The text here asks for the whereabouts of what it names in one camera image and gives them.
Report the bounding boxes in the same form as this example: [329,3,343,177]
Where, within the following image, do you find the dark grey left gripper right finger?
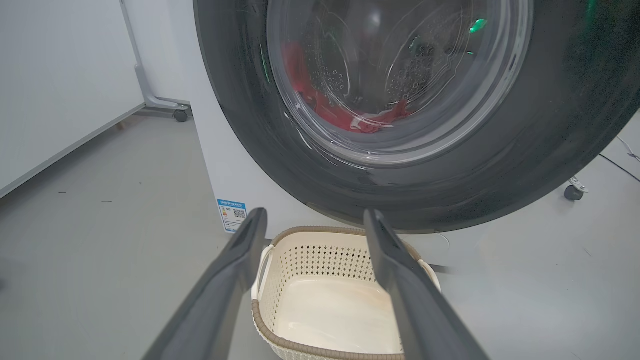
[363,208,490,360]

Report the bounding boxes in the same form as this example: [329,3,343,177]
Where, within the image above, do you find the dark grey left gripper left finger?
[142,208,268,360]

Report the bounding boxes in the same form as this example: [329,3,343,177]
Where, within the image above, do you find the round black glass washing machine door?
[193,0,640,235]

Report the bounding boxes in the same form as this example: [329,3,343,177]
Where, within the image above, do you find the red garment with white stripes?
[312,97,412,134]

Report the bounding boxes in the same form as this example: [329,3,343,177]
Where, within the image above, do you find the red garment with white panel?
[281,42,326,108]

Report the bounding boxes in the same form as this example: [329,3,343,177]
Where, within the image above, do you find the cream perforated laundry basket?
[251,226,442,360]

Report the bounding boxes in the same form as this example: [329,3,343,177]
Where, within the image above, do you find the white washing machine body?
[167,0,451,273]

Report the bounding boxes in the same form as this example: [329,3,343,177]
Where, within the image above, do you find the blue energy label sticker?
[216,198,248,234]

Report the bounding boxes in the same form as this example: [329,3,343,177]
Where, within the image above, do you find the grey rolling stand leg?
[119,0,191,123]

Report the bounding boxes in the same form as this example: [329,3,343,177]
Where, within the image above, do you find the white partition board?
[0,0,147,200]

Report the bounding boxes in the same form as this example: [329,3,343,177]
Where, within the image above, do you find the metal bracket with black caster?
[564,176,590,202]

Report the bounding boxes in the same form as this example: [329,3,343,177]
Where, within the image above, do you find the thin black floor cable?
[598,154,640,183]

